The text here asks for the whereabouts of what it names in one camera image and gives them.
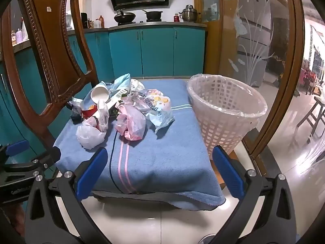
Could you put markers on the white plastic lattice wastebasket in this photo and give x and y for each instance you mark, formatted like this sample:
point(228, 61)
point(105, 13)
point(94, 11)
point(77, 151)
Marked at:
point(223, 122)

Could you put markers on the white paper cup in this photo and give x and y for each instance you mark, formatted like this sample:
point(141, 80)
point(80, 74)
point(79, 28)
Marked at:
point(100, 95)

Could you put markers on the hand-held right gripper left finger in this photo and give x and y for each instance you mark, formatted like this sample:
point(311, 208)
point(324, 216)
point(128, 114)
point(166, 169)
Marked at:
point(92, 172)

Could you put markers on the black countertop appliance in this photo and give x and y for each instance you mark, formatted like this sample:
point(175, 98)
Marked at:
point(84, 20)

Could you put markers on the stainless steel pot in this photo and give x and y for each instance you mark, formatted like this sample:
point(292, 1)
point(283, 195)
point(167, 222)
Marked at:
point(189, 14)

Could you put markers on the black cooking pot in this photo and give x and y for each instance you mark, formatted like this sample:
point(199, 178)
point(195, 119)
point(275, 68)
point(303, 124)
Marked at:
point(153, 15)

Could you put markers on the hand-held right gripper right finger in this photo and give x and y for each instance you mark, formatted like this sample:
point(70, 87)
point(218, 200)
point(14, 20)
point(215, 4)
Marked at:
point(228, 172)

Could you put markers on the brown bottle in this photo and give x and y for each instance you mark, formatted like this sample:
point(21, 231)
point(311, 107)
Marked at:
point(102, 21)

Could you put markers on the silver and black wrapper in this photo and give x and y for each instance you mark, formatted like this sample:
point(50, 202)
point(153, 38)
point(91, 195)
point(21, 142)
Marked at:
point(75, 106)

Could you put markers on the clear printed snack packet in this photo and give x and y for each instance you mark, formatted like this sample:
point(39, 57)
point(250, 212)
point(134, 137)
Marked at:
point(157, 106)

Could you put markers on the wooden stool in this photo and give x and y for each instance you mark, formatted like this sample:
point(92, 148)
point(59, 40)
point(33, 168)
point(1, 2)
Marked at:
point(317, 111)

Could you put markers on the white barcode packet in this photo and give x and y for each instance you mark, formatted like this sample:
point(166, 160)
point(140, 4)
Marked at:
point(119, 95)

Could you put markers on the black wok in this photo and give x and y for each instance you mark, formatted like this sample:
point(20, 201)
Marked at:
point(124, 17)

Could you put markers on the carved wooden chair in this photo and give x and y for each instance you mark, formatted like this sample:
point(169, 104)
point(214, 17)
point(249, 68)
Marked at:
point(50, 43)

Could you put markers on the white plastic bag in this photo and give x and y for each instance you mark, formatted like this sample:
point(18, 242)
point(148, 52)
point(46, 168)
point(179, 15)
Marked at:
point(88, 134)

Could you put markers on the teal kitchen base cabinets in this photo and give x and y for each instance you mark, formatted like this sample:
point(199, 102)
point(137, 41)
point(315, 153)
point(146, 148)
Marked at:
point(157, 50)

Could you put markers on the blue striped blanket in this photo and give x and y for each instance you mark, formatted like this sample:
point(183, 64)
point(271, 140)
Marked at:
point(165, 157)

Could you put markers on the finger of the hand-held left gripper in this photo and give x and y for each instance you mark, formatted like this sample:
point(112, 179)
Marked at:
point(38, 161)
point(17, 147)

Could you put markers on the light blue wrapper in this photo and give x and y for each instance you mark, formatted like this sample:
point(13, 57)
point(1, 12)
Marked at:
point(121, 81)

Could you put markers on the silver refrigerator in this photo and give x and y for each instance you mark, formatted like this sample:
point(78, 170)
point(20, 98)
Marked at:
point(254, 38)

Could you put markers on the wood framed glass door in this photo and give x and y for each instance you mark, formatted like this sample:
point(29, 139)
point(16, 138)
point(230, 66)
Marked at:
point(294, 56)

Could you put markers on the red canister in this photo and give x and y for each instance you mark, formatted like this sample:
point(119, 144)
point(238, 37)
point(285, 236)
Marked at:
point(176, 17)

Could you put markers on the white countertop appliance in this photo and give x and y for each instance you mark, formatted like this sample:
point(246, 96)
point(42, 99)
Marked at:
point(68, 20)

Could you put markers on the crumpled white paper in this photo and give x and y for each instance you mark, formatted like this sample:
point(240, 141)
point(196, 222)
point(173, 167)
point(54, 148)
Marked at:
point(137, 85)

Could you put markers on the pink plastic bag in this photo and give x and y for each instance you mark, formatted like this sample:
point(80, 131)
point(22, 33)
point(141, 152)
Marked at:
point(132, 124)

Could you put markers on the red wrapper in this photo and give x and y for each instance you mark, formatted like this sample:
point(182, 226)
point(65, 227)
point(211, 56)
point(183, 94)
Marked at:
point(88, 111)

